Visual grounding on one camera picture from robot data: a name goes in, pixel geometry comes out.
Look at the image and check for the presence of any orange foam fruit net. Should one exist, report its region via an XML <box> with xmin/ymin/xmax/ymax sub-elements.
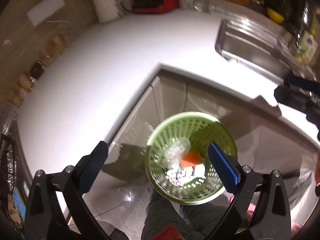
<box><xmin>180</xmin><ymin>152</ymin><xmax>201</xmax><ymax>168</ymax></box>

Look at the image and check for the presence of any silver foil wrapper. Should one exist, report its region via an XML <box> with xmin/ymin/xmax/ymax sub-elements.
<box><xmin>165</xmin><ymin>164</ymin><xmax>195</xmax><ymax>186</ymax></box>

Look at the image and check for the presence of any clear plastic bag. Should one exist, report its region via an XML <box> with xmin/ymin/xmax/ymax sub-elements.
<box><xmin>161</xmin><ymin>138</ymin><xmax>191</xmax><ymax>169</ymax></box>

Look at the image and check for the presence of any white tissue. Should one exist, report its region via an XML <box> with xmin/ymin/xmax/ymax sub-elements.
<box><xmin>193</xmin><ymin>164</ymin><xmax>206</xmax><ymax>178</ymax></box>

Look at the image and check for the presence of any green perforated trash basket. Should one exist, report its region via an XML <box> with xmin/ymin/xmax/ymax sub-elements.
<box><xmin>145</xmin><ymin>112</ymin><xmax>238</xmax><ymax>205</ymax></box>

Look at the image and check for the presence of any stainless steel sink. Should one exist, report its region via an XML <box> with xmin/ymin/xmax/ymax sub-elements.
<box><xmin>215</xmin><ymin>19</ymin><xmax>299</xmax><ymax>84</ymax></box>

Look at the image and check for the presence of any amber glass cup left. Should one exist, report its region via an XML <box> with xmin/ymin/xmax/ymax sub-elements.
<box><xmin>17</xmin><ymin>73</ymin><xmax>35</xmax><ymax>92</ymax></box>

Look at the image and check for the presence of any dark brown small jar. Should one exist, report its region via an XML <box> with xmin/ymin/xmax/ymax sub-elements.
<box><xmin>29</xmin><ymin>62</ymin><xmax>44</xmax><ymax>80</ymax></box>

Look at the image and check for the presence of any clear drinking glass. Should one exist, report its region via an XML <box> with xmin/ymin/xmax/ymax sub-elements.
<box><xmin>194</xmin><ymin>0</ymin><xmax>210</xmax><ymax>12</ymax></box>

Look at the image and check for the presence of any amber ribbed glass cup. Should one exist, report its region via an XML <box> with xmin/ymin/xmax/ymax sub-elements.
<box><xmin>50</xmin><ymin>34</ymin><xmax>68</xmax><ymax>54</ymax></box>

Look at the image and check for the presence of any white electric kettle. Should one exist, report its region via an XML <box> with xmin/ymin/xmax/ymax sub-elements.
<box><xmin>92</xmin><ymin>0</ymin><xmax>124</xmax><ymax>24</ymax></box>

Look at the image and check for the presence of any white wall socket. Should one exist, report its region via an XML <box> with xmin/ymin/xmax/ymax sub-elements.
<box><xmin>27</xmin><ymin>0</ymin><xmax>65</xmax><ymax>27</ymax></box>

